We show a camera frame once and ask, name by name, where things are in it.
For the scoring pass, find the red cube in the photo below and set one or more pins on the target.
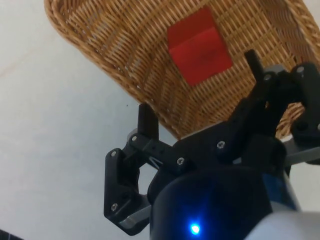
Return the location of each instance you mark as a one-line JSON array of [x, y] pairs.
[[200, 55]]

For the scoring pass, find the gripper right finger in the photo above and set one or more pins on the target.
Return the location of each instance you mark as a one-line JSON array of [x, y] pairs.
[[252, 107]]

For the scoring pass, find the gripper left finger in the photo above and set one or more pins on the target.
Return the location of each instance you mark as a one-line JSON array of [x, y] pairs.
[[150, 146]]

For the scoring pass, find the wicker basket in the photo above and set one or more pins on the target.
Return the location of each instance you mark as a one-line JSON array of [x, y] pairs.
[[120, 45]]

